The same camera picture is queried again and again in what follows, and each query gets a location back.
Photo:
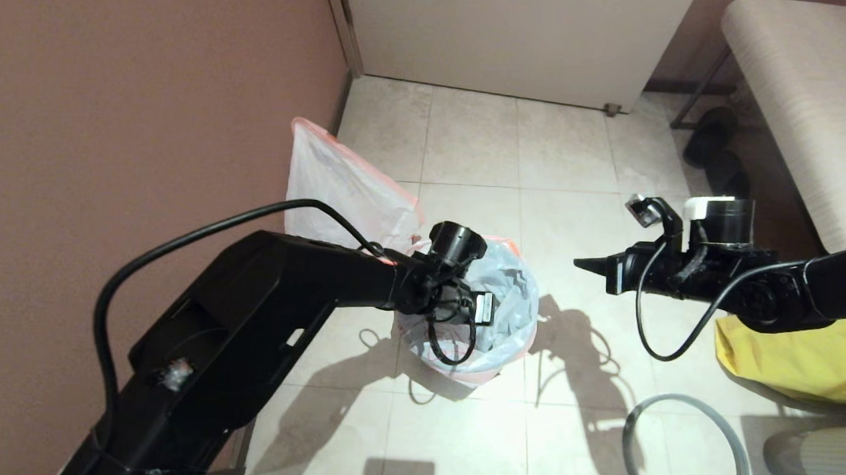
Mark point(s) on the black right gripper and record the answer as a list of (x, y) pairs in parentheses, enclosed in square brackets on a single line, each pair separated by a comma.
[(627, 271)]

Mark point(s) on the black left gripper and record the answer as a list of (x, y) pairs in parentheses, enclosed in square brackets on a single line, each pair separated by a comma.
[(456, 304)]

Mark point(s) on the white red-printed plastic bag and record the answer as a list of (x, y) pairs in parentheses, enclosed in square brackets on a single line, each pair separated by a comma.
[(514, 293)]

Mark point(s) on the white garbage bag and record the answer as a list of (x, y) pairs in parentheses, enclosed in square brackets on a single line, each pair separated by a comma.
[(338, 197)]

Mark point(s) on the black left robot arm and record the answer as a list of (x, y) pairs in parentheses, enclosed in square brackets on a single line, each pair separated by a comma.
[(244, 329)]

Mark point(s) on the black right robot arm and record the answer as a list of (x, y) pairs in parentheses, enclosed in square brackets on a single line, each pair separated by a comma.
[(775, 285)]

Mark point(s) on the yellow fabric bag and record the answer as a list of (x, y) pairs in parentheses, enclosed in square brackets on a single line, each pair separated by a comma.
[(807, 359)]

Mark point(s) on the small grey door fitting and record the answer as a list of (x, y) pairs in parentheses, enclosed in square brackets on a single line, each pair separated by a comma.
[(612, 110)]

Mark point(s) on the black slippers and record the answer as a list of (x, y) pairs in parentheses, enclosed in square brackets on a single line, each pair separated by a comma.
[(716, 166)]

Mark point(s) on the thin dark metal rod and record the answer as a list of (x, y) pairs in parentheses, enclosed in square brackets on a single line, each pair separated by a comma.
[(699, 89)]

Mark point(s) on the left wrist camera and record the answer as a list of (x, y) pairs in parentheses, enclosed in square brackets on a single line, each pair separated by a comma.
[(483, 307)]

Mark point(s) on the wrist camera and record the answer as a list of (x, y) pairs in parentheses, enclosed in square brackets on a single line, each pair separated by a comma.
[(483, 307), (645, 209)]

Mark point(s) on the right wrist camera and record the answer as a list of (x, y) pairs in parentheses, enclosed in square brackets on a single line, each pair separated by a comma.
[(645, 209)]

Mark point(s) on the grey door frame post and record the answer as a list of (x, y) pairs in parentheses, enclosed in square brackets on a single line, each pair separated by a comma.
[(344, 23)]

